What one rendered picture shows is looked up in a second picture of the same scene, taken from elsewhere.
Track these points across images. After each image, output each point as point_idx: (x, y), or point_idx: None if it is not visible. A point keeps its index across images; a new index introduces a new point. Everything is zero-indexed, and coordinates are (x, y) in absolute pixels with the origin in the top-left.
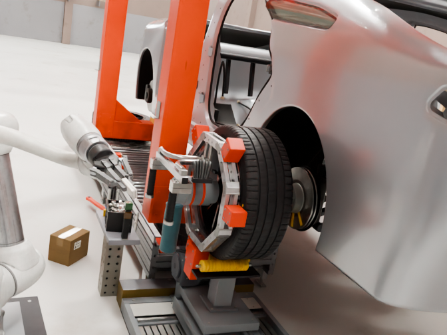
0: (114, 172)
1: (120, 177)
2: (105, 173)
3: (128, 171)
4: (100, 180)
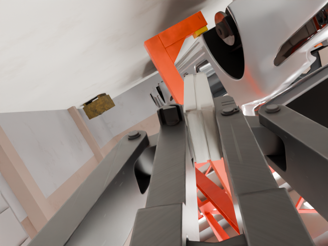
0: (197, 212)
1: (224, 154)
2: (130, 245)
3: (282, 175)
4: (66, 203)
